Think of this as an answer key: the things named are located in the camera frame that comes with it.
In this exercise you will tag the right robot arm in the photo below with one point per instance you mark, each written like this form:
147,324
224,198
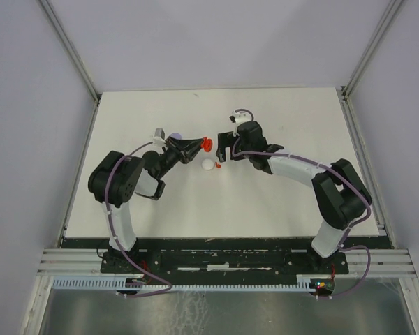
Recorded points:
342,197

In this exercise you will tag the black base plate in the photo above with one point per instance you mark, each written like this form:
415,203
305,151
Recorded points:
282,244

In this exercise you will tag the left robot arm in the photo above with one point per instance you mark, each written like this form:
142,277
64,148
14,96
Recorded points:
118,177

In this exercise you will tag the white round charging case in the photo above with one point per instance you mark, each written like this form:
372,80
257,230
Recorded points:
207,164

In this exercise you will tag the lavender round charging case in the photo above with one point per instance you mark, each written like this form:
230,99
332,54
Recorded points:
176,135

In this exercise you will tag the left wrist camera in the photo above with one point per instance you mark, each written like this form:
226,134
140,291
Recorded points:
159,137

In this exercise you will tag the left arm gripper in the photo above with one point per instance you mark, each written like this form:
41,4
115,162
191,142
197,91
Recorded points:
186,149

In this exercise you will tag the front aluminium rail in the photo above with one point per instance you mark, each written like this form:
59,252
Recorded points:
377,263

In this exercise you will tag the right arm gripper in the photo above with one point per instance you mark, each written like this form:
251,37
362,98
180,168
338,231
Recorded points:
225,139

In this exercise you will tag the left aluminium frame post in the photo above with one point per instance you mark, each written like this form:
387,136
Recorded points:
68,46

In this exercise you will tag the right aluminium frame post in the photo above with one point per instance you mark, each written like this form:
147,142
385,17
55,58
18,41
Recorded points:
386,21

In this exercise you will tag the aluminium frame post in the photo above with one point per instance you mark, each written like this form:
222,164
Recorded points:
386,21
68,46

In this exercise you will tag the orange round charging case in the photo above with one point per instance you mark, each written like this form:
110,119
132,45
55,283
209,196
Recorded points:
207,144

